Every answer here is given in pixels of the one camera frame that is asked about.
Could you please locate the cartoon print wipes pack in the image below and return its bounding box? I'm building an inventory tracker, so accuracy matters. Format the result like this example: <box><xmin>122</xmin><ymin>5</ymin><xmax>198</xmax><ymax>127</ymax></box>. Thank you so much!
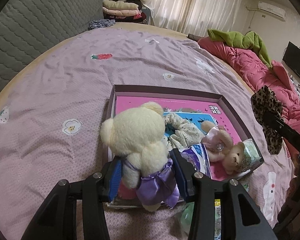
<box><xmin>180</xmin><ymin>144</ymin><xmax>212</xmax><ymax>179</ymax></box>

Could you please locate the cream floral scrunchie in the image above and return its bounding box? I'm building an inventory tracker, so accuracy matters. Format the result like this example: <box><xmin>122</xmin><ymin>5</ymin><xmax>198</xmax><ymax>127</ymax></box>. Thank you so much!
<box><xmin>163</xmin><ymin>113</ymin><xmax>204</xmax><ymax>151</ymax></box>

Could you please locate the beige bunny plush pink bow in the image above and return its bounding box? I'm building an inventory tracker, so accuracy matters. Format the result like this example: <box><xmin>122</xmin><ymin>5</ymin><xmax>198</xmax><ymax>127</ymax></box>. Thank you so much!
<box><xmin>201</xmin><ymin>121</ymin><xmax>234</xmax><ymax>163</ymax></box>

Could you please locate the green powder puff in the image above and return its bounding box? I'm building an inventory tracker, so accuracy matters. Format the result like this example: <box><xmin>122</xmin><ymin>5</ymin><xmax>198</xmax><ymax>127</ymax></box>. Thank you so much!
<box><xmin>180</xmin><ymin>202</ymin><xmax>194</xmax><ymax>234</ymax></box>

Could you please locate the small tan teddy bear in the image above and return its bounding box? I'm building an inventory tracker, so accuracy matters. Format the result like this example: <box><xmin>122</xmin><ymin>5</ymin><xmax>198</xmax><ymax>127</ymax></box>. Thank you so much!
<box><xmin>222</xmin><ymin>142</ymin><xmax>245</xmax><ymax>175</ymax></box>

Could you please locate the cream teddy bear purple skirt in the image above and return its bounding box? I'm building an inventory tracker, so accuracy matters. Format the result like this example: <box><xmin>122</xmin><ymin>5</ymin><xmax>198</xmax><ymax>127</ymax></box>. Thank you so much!
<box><xmin>100</xmin><ymin>101</ymin><xmax>180</xmax><ymax>212</ymax></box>

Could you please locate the green tissue pack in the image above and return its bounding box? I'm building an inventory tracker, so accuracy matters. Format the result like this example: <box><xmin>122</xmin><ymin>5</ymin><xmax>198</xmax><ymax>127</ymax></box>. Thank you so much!
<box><xmin>241</xmin><ymin>139</ymin><xmax>261</xmax><ymax>171</ymax></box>

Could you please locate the leopard print scrunchie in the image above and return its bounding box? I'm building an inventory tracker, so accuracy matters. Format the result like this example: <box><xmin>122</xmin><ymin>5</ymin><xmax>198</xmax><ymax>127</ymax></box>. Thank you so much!
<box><xmin>250</xmin><ymin>86</ymin><xmax>283</xmax><ymax>155</ymax></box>

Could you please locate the yellow white wipes pack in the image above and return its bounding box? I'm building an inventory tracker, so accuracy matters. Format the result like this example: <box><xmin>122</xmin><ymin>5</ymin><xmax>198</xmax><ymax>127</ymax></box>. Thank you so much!
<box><xmin>214</xmin><ymin>199</ymin><xmax>222</xmax><ymax>240</ymax></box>

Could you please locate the person's right hand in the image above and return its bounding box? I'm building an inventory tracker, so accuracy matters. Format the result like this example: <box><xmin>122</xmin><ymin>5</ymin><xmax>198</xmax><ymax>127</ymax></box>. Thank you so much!
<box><xmin>287</xmin><ymin>153</ymin><xmax>300</xmax><ymax>207</ymax></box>

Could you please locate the dark shallow cardboard box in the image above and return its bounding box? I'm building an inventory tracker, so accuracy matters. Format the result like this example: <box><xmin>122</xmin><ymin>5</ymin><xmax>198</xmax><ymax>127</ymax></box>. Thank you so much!
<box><xmin>100</xmin><ymin>85</ymin><xmax>263</xmax><ymax>212</ymax></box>

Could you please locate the pink and blue book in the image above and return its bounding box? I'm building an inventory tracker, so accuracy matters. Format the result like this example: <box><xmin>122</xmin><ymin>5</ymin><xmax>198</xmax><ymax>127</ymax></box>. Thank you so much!
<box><xmin>114</xmin><ymin>95</ymin><xmax>244</xmax><ymax>200</ymax></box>

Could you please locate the purple strawberry print bedspread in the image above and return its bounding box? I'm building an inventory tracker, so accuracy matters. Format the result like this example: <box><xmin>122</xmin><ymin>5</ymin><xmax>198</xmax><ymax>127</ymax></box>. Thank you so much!
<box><xmin>0</xmin><ymin>28</ymin><xmax>294</xmax><ymax>239</ymax></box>

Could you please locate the black flat screen television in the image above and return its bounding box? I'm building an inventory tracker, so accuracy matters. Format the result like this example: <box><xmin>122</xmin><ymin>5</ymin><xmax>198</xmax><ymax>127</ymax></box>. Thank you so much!
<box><xmin>283</xmin><ymin>42</ymin><xmax>300</xmax><ymax>77</ymax></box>

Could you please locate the pink red quilted duvet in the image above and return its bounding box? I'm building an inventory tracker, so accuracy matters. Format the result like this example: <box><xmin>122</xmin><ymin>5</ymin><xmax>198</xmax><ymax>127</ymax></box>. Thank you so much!
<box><xmin>198</xmin><ymin>37</ymin><xmax>300</xmax><ymax>133</ymax></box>

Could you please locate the green fleece blanket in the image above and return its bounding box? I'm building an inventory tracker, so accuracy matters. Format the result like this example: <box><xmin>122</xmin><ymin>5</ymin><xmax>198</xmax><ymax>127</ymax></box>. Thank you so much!
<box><xmin>207</xmin><ymin>29</ymin><xmax>273</xmax><ymax>68</ymax></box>

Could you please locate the dark patterned cloth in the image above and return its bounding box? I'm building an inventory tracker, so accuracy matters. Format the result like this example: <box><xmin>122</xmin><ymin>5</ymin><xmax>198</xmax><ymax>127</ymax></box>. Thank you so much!
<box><xmin>88</xmin><ymin>19</ymin><xmax>115</xmax><ymax>30</ymax></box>

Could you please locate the cream pleated curtain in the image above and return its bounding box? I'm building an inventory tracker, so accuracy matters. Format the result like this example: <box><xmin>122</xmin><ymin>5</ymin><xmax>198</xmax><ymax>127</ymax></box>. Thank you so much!
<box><xmin>141</xmin><ymin>0</ymin><xmax>242</xmax><ymax>36</ymax></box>

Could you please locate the stack of folded clothes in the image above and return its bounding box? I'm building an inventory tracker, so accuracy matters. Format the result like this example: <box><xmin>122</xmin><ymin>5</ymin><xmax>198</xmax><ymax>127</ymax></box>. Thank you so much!
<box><xmin>102</xmin><ymin>0</ymin><xmax>147</xmax><ymax>23</ymax></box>

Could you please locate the grey quilted headboard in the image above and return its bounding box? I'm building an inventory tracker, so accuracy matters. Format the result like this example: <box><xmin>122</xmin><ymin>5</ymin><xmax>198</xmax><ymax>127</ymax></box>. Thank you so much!
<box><xmin>0</xmin><ymin>0</ymin><xmax>103</xmax><ymax>92</ymax></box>

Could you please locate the white wall air conditioner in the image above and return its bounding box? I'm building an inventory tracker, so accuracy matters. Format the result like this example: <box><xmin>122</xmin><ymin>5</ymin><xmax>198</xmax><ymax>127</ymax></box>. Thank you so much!
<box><xmin>258</xmin><ymin>1</ymin><xmax>286</xmax><ymax>22</ymax></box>

